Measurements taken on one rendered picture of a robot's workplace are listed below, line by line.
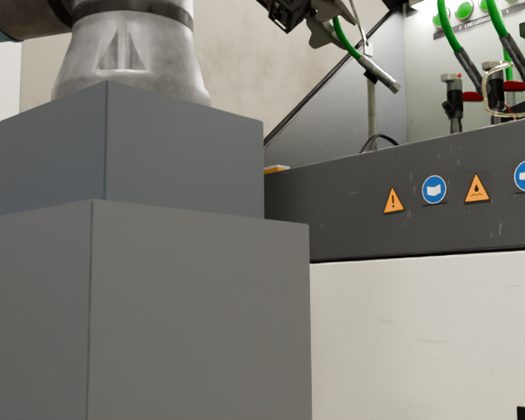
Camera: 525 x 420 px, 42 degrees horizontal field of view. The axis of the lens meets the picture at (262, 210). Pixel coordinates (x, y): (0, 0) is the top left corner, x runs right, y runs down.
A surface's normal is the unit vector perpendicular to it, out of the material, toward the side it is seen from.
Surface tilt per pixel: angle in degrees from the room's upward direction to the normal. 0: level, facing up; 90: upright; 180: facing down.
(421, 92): 90
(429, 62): 90
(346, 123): 90
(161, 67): 72
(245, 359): 90
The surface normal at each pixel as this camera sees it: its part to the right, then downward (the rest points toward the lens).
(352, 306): -0.75, -0.08
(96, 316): 0.73, -0.10
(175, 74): 0.62, -0.40
